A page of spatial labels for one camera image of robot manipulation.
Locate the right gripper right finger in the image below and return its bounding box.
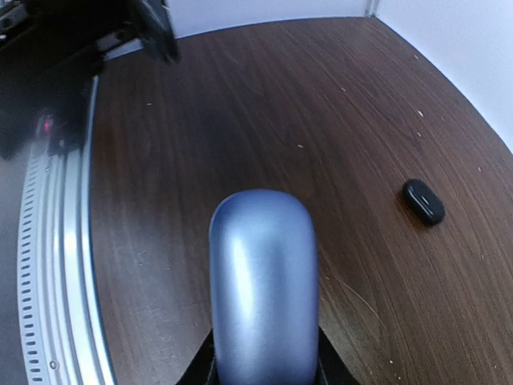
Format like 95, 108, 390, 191
317, 328, 360, 385

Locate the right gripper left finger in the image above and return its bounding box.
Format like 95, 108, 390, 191
176, 330, 219, 385

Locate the blue oval case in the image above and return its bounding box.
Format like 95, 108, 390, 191
209, 189, 319, 384

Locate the black earbud charging case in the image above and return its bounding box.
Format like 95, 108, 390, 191
402, 179, 446, 226

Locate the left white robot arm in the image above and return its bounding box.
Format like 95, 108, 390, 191
1, 1, 180, 159

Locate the front aluminium rail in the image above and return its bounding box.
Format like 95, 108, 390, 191
17, 78, 116, 384

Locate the left aluminium frame post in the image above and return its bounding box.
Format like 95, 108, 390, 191
364, 0, 379, 17

